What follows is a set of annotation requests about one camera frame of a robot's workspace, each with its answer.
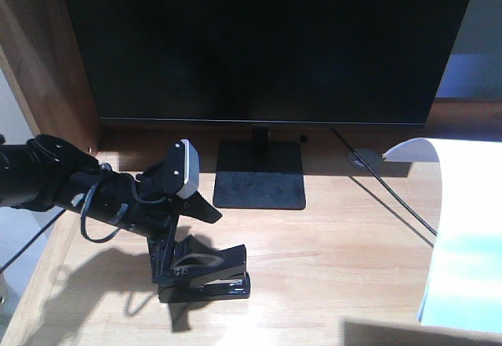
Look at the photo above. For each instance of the wooden desk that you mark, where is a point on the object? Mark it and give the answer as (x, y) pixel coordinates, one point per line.
(352, 253)

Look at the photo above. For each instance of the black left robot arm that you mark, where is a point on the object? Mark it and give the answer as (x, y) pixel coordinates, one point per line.
(48, 171)

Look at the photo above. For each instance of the black computer monitor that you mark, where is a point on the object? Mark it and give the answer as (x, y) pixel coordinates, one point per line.
(331, 62)

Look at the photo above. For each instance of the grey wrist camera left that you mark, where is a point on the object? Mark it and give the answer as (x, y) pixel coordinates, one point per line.
(181, 169)

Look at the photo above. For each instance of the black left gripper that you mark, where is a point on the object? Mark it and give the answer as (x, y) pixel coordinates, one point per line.
(137, 204)

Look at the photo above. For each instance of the black stapler with orange button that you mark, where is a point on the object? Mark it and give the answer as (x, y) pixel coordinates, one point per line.
(208, 274)

